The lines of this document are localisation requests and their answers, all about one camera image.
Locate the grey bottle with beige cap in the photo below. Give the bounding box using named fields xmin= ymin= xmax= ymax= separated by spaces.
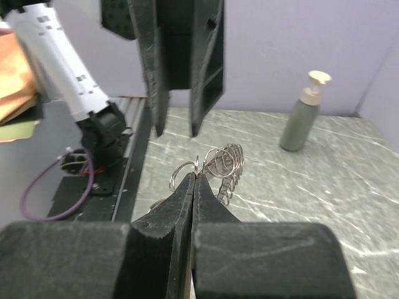
xmin=279 ymin=70 xmax=332 ymax=152

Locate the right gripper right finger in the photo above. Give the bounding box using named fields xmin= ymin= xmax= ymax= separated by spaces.
xmin=191 ymin=175 xmax=355 ymax=298

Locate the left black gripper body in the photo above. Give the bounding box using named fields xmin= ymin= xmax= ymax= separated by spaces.
xmin=100 ymin=0 xmax=194 ymax=90

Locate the black mounting base plate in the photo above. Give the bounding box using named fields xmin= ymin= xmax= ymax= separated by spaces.
xmin=65 ymin=104 xmax=151 ymax=222

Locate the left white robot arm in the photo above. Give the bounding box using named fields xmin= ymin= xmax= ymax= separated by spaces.
xmin=1 ymin=1 xmax=225 ymax=168

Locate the aluminium rail frame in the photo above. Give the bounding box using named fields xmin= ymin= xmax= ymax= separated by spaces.
xmin=115 ymin=97 xmax=147 ymax=130

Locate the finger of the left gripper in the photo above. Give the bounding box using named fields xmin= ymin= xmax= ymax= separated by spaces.
xmin=128 ymin=1 xmax=170 ymax=136
xmin=190 ymin=1 xmax=224 ymax=137

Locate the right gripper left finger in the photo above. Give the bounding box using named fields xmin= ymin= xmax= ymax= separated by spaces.
xmin=1 ymin=173 xmax=195 ymax=298

